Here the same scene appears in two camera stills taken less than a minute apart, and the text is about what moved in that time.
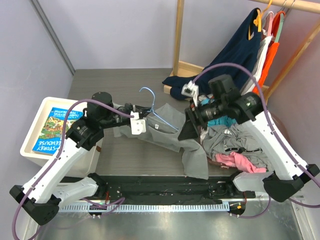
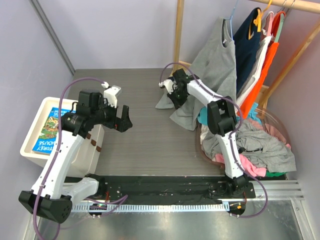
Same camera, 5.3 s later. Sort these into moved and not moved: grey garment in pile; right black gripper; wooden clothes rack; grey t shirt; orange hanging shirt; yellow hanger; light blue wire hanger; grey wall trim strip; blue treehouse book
Moved: right black gripper; light blue wire hanger; grey t shirt
Not moved: orange hanging shirt; blue treehouse book; grey wall trim strip; grey garment in pile; wooden clothes rack; yellow hanger
